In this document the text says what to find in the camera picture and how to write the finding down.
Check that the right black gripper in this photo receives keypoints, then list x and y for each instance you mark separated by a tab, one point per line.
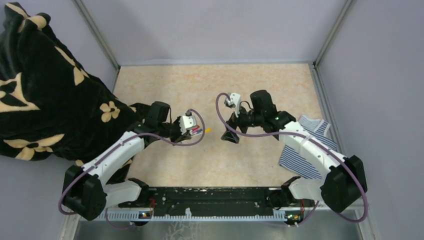
234	122

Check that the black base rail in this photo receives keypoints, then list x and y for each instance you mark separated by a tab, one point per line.
213	204

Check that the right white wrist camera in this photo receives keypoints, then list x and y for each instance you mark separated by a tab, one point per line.
233	101

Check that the black floral blanket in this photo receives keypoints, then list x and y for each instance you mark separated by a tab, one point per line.
49	104

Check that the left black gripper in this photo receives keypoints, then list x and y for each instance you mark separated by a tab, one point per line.
186	136

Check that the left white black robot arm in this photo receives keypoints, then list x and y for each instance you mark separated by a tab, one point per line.
87	191

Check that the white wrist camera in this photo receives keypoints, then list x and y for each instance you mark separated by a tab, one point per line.
233	101
187	123

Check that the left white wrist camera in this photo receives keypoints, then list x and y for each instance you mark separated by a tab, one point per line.
187	123

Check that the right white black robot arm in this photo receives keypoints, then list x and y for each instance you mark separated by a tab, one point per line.
342	179

